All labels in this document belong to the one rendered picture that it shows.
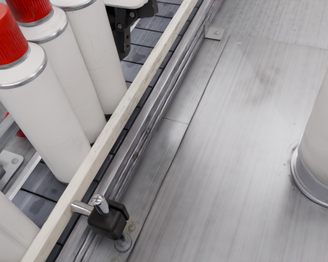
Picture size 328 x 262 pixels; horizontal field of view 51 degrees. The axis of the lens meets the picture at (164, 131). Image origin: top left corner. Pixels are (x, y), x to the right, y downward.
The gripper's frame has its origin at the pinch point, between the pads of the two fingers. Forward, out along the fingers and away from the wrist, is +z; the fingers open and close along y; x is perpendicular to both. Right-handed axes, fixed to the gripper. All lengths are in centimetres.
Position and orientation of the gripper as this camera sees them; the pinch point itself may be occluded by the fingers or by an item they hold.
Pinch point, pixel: (117, 42)
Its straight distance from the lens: 44.9
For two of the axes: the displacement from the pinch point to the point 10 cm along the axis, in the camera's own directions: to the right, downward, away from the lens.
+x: 3.9, -5.1, 7.6
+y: 9.2, 2.4, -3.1
